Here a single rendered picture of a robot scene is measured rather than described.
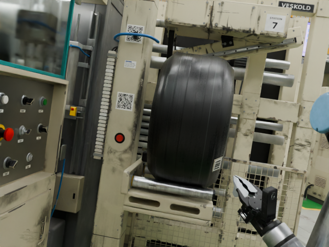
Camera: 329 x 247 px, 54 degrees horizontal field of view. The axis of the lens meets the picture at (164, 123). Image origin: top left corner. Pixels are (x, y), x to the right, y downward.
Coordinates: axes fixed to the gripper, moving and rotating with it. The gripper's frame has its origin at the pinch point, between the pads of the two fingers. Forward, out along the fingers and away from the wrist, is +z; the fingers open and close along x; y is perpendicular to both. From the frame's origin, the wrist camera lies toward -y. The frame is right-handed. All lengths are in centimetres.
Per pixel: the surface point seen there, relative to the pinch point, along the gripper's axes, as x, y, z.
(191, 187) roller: -6.5, 18.9, 10.9
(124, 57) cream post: -13, -6, 67
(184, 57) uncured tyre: 4, -16, 48
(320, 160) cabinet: 399, 283, 76
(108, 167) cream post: -29, 29, 39
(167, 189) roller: -14.4, 21.7, 15.3
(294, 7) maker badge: 96, -19, 71
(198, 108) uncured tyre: -4.7, -12.6, 24.5
